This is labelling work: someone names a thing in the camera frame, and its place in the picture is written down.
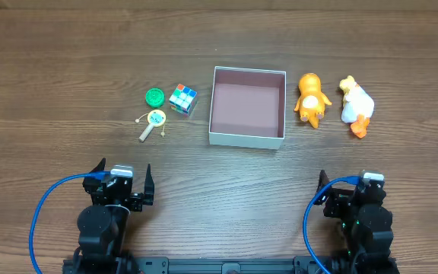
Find yellow wooden rattle drum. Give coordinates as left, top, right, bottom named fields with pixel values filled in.
left=135, top=110, right=167, bottom=142

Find white yellow duck plush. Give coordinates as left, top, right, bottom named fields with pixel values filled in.
left=339, top=75, right=375, bottom=139

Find green round toy disc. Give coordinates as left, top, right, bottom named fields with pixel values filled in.
left=145, top=88, right=165, bottom=108

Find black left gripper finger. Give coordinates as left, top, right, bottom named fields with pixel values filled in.
left=90, top=158, right=106, bottom=175
left=143, top=164, right=154, bottom=206

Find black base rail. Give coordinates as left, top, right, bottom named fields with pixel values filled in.
left=62, top=256, right=399, bottom=274

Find orange dinosaur toy figure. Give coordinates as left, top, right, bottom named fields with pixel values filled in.
left=294, top=73, right=332, bottom=129

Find colourful puzzle cube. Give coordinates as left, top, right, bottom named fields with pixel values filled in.
left=169, top=84, right=198, bottom=116

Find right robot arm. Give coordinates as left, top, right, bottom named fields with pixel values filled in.
left=313, top=170, right=398, bottom=273

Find white square cardboard box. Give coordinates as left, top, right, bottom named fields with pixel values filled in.
left=208, top=66, right=287, bottom=150

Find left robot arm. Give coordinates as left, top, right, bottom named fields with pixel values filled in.
left=62, top=159, right=154, bottom=274

